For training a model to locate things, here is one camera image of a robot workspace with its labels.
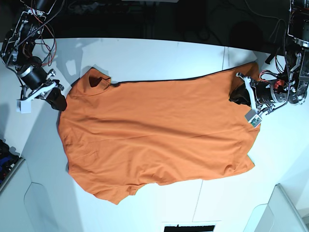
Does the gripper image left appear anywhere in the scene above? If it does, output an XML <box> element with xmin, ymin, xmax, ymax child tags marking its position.
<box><xmin>17</xmin><ymin>67</ymin><xmax>67</xmax><ymax>111</ymax></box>

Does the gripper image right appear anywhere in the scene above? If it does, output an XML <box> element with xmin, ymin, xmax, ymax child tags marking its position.
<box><xmin>229</xmin><ymin>72</ymin><xmax>290</xmax><ymax>116</ymax></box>

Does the orange t-shirt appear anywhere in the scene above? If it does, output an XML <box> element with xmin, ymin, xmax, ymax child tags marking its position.
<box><xmin>58</xmin><ymin>62</ymin><xmax>259</xmax><ymax>204</ymax></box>

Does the bin with dark items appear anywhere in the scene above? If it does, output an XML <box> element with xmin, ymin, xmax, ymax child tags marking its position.
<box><xmin>0</xmin><ymin>140</ymin><xmax>20</xmax><ymax>184</ymax></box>

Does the grey panel left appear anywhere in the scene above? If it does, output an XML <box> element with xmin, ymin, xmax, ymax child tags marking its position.
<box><xmin>0</xmin><ymin>159</ymin><xmax>58</xmax><ymax>232</ymax></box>

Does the grey panel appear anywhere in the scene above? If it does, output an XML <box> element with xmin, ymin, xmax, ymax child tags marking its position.
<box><xmin>0</xmin><ymin>159</ymin><xmax>58</xmax><ymax>232</ymax></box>
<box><xmin>244</xmin><ymin>184</ymin><xmax>309</xmax><ymax>232</ymax></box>

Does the grey panel right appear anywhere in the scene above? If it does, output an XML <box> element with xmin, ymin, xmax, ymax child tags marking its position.
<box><xmin>244</xmin><ymin>184</ymin><xmax>309</xmax><ymax>232</ymax></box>

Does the white framed black slot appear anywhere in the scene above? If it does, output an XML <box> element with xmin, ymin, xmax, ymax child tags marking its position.
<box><xmin>160</xmin><ymin>221</ymin><xmax>221</xmax><ymax>232</ymax></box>

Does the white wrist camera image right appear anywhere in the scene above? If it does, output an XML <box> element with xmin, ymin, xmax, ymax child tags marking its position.
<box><xmin>245</xmin><ymin>109</ymin><xmax>262</xmax><ymax>128</ymax></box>

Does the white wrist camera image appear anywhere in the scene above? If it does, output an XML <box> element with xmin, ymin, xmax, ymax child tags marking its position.
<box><xmin>245</xmin><ymin>109</ymin><xmax>262</xmax><ymax>128</ymax></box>
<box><xmin>16</xmin><ymin>100</ymin><xmax>31</xmax><ymax>114</ymax></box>

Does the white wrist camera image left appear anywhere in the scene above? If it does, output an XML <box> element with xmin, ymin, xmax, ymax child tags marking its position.
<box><xmin>16</xmin><ymin>100</ymin><xmax>31</xmax><ymax>114</ymax></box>

